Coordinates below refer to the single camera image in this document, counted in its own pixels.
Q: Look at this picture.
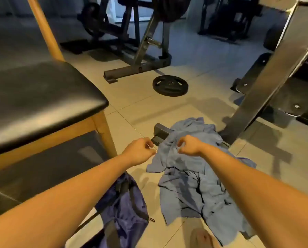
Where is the person's left hand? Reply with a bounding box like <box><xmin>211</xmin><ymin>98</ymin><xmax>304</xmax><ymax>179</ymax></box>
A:
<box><xmin>123</xmin><ymin>137</ymin><xmax>158</xmax><ymax>166</ymax></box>

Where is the person's left forearm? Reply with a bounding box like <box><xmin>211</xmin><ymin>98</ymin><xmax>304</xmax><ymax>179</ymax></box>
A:
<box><xmin>0</xmin><ymin>154</ymin><xmax>136</xmax><ymax>248</ymax></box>

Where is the black and grey gym machine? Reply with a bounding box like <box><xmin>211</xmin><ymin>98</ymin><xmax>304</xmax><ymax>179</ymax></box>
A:
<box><xmin>77</xmin><ymin>0</ymin><xmax>192</xmax><ymax>84</ymax></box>

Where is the wooden chair with black seat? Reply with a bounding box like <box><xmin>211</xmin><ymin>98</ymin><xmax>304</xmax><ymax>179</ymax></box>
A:
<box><xmin>0</xmin><ymin>0</ymin><xmax>118</xmax><ymax>177</ymax></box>

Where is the pile of blue-grey towels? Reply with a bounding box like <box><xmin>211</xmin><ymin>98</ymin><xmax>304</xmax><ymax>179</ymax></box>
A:
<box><xmin>146</xmin><ymin>117</ymin><xmax>258</xmax><ymax>246</ymax></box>

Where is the navy blue bag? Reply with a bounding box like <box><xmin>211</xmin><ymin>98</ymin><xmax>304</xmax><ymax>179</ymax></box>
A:
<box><xmin>81</xmin><ymin>172</ymin><xmax>156</xmax><ymax>248</ymax></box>

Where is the person's right forearm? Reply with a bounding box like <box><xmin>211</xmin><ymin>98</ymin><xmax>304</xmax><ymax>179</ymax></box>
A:
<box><xmin>198</xmin><ymin>143</ymin><xmax>308</xmax><ymax>248</ymax></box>

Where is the mounted black weight plate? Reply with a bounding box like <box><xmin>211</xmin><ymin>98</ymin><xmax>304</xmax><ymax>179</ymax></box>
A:
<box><xmin>158</xmin><ymin>0</ymin><xmax>192</xmax><ymax>23</ymax></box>

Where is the loose black weight plate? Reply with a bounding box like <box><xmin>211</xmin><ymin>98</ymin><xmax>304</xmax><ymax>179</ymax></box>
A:
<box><xmin>153</xmin><ymin>75</ymin><xmax>189</xmax><ymax>97</ymax></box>

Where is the person's right hand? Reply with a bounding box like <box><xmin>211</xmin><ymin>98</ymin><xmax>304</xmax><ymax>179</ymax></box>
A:
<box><xmin>177</xmin><ymin>135</ymin><xmax>206</xmax><ymax>157</ymax></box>

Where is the black exercise machine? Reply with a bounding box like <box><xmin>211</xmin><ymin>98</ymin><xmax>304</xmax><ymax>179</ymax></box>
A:
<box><xmin>198</xmin><ymin>0</ymin><xmax>264</xmax><ymax>42</ymax></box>

